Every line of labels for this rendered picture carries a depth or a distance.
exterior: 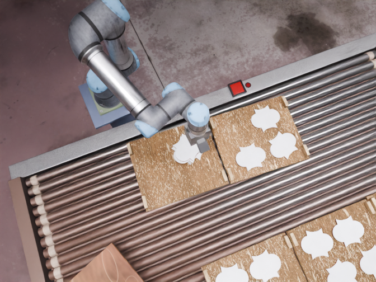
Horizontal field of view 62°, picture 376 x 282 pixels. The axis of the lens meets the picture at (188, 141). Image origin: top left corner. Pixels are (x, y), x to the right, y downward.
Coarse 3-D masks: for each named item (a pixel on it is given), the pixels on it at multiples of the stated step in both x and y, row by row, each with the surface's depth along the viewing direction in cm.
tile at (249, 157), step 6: (252, 144) 152; (240, 150) 151; (246, 150) 151; (252, 150) 151; (258, 150) 151; (240, 156) 150; (246, 156) 150; (252, 156) 150; (258, 156) 150; (264, 156) 150; (240, 162) 149; (246, 162) 149; (252, 162) 149; (258, 162) 149; (246, 168) 149
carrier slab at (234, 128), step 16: (240, 112) 158; (288, 112) 158; (224, 128) 155; (240, 128) 155; (256, 128) 155; (272, 128) 155; (288, 128) 155; (224, 144) 153; (240, 144) 153; (256, 144) 153; (224, 160) 151; (272, 160) 151; (288, 160) 151; (240, 176) 149
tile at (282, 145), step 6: (276, 138) 153; (282, 138) 153; (288, 138) 153; (294, 138) 153; (276, 144) 152; (282, 144) 152; (288, 144) 152; (294, 144) 152; (270, 150) 151; (276, 150) 151; (282, 150) 151; (288, 150) 151; (294, 150) 151; (276, 156) 150; (282, 156) 150; (288, 156) 150
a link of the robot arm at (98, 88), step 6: (90, 72) 144; (90, 78) 144; (96, 78) 143; (90, 84) 143; (96, 84) 143; (102, 84) 143; (96, 90) 145; (102, 90) 145; (108, 90) 148; (102, 96) 152; (108, 96) 154
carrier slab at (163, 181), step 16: (176, 128) 156; (144, 144) 153; (160, 144) 153; (208, 144) 153; (144, 160) 151; (160, 160) 151; (208, 160) 151; (144, 176) 149; (160, 176) 149; (176, 176) 149; (192, 176) 149; (208, 176) 149; (144, 192) 147; (160, 192) 146; (176, 192) 146; (192, 192) 146
